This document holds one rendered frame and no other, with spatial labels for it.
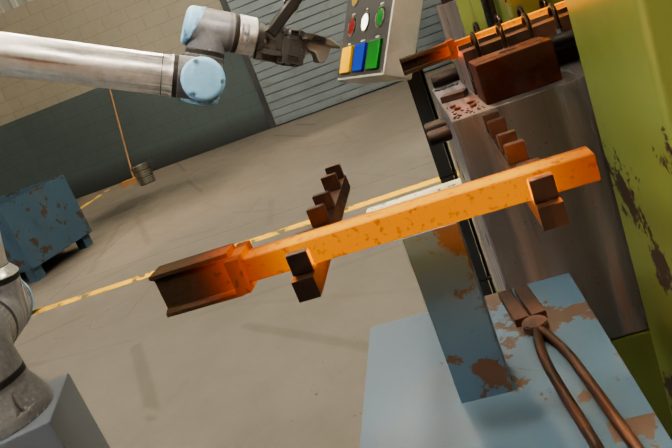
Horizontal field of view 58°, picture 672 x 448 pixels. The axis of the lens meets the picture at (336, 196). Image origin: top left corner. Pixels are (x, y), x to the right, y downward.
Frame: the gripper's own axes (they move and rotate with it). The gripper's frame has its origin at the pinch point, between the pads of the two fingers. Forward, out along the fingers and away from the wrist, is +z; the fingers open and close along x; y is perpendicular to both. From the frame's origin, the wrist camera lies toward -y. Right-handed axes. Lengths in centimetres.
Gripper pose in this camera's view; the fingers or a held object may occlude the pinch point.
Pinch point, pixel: (335, 43)
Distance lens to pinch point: 156.7
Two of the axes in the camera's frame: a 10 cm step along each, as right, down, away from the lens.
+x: 3.3, 1.4, -9.3
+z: 9.3, 1.0, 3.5
